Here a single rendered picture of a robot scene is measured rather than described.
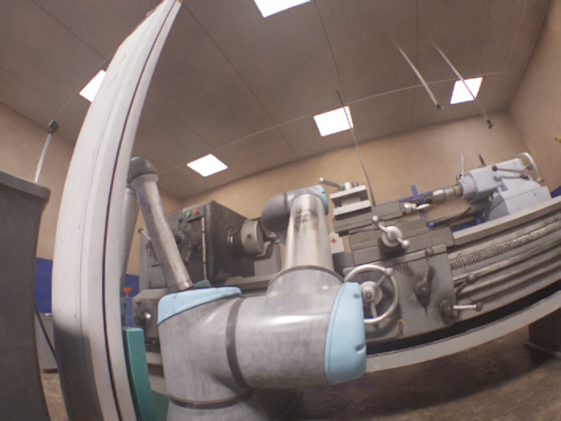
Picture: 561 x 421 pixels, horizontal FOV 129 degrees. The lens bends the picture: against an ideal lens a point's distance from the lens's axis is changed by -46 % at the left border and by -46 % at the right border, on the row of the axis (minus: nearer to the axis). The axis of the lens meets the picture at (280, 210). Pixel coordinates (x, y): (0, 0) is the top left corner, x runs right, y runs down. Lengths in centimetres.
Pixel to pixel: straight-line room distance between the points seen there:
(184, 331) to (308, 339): 18
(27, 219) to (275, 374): 34
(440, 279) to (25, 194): 103
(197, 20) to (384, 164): 383
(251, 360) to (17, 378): 28
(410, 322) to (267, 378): 67
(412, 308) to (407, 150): 426
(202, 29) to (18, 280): 291
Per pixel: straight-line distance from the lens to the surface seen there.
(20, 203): 30
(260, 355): 33
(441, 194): 140
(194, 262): 140
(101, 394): 44
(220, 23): 298
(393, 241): 85
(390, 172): 476
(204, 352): 37
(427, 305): 94
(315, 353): 32
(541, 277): 137
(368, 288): 84
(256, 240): 137
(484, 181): 147
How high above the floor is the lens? 72
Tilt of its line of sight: 20 degrees up
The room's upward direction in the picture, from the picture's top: 8 degrees counter-clockwise
